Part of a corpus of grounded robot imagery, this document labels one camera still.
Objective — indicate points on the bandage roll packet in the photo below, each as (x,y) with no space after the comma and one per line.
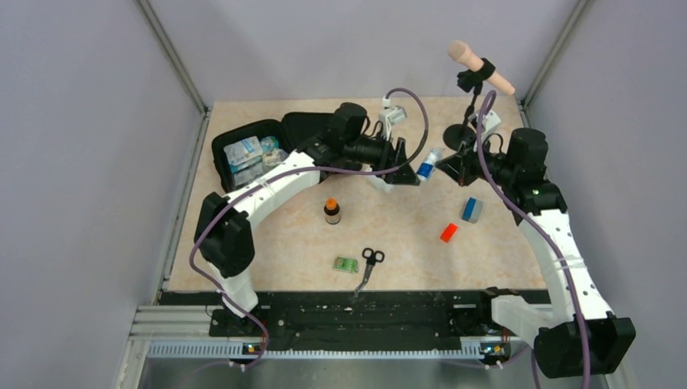
(245,176)

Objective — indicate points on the black microphone stand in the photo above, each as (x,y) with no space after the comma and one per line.
(467,118)

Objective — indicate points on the brown bottle orange cap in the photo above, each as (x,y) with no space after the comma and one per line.
(332,211)

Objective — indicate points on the green wind oil box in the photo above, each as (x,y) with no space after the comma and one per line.
(346,265)

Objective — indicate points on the orange small box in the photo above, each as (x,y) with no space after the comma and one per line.
(449,231)

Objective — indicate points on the clear bag wipe sachets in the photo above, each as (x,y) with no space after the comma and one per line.
(274,157)

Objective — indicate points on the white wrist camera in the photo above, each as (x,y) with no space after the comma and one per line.
(389,116)
(490,122)

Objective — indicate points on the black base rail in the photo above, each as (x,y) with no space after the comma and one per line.
(372,321)

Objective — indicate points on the small teal pad packet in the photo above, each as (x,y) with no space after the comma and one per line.
(269,143)

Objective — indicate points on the black handled scissors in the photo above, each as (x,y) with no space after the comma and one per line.
(371,257)

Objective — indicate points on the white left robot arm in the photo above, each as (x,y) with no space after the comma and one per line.
(313,146)

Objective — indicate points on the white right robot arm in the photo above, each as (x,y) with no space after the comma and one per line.
(582,334)

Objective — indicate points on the blue gauze packet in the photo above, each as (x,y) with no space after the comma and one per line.
(243,153)

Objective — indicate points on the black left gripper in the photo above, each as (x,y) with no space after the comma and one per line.
(404,175)

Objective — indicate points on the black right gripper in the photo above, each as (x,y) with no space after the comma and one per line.
(460,169)

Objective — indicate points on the white blue tube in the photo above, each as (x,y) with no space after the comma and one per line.
(429,163)

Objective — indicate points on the red black medicine kit case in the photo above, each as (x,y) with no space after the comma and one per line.
(294,129)

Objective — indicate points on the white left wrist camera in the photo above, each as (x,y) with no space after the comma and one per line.
(389,116)

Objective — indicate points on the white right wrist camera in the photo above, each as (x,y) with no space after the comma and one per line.
(490,122)

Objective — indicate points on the blue grey box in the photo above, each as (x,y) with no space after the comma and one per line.
(472,210)

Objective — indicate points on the white bottle green label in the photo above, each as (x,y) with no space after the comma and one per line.
(379,183)

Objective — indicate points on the beige microphone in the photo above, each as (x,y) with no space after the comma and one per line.
(461,53)

